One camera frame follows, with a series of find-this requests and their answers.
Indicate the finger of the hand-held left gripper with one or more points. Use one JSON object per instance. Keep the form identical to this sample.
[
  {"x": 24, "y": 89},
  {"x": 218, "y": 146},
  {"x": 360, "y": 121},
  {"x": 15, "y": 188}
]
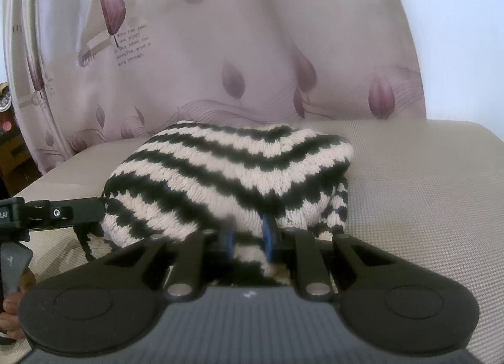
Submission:
[{"x": 67, "y": 212}]

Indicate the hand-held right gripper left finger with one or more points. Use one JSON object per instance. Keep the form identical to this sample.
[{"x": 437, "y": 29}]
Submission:
[{"x": 228, "y": 242}]

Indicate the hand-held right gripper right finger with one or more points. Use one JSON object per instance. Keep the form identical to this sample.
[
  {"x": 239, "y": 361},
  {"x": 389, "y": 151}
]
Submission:
[{"x": 269, "y": 238}]

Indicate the black white striped knit sweater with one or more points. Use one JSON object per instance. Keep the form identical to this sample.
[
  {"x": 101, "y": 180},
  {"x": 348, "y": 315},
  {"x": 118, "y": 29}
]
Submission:
[{"x": 220, "y": 175}]

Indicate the person's left hand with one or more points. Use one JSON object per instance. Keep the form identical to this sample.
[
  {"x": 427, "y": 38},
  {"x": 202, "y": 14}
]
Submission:
[{"x": 8, "y": 312}]

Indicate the dark cluttered shelf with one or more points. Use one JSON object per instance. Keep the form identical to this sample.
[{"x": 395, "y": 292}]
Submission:
[{"x": 12, "y": 151}]

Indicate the grey woven mat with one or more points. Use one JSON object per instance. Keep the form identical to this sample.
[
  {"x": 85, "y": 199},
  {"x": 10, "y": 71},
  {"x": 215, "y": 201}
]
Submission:
[{"x": 417, "y": 190}]

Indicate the leaf print satin curtain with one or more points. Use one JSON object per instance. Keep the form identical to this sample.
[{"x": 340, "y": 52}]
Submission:
[{"x": 204, "y": 52}]

